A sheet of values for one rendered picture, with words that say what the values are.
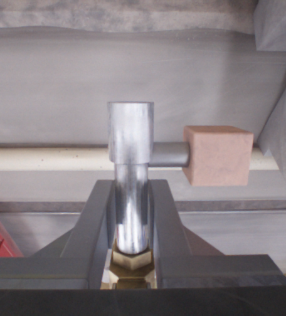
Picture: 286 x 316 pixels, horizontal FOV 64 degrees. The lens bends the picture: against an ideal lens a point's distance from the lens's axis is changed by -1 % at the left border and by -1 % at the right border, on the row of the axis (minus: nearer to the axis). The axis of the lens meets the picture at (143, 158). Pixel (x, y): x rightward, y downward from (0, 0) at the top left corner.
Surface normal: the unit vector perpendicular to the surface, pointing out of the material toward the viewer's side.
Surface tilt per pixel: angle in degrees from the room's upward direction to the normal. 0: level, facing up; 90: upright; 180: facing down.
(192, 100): 0
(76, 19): 13
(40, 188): 0
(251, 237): 0
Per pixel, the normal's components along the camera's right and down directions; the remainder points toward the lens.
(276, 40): 0.00, 0.99
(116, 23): -0.07, 0.75
